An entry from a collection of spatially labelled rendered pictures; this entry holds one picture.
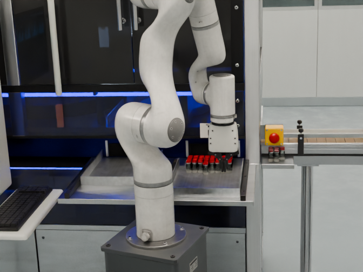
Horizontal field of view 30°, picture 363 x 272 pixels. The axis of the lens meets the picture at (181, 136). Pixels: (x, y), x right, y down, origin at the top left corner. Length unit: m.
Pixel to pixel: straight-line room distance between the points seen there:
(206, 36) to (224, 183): 0.63
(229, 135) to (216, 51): 0.30
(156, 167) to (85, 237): 1.01
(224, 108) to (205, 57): 0.19
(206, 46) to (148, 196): 0.51
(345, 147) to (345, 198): 2.01
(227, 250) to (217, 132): 0.75
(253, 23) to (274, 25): 4.64
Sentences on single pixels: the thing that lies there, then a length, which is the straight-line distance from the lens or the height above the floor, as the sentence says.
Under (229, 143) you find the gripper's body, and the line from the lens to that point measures 2.28.
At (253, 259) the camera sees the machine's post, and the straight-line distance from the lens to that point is 2.89.
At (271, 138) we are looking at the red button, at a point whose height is 1.00.
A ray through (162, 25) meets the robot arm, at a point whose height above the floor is 1.52.
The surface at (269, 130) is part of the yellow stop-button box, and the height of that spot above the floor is 1.02.
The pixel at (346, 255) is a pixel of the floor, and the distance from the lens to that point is 4.02.
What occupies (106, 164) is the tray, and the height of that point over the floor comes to 0.88.
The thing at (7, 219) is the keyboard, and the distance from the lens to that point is 2.48.
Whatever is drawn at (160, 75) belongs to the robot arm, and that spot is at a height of 1.38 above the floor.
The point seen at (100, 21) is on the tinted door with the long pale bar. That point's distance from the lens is 2.69.
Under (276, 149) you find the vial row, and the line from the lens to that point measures 2.76.
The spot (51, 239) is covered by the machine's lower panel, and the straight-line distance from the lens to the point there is 3.01.
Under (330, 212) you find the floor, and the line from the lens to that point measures 4.58.
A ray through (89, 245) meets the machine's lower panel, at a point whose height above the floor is 0.51.
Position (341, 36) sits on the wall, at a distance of 7.29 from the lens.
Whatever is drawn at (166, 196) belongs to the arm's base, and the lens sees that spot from 2.04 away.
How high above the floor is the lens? 1.75
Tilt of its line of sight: 16 degrees down
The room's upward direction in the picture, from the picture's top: 2 degrees counter-clockwise
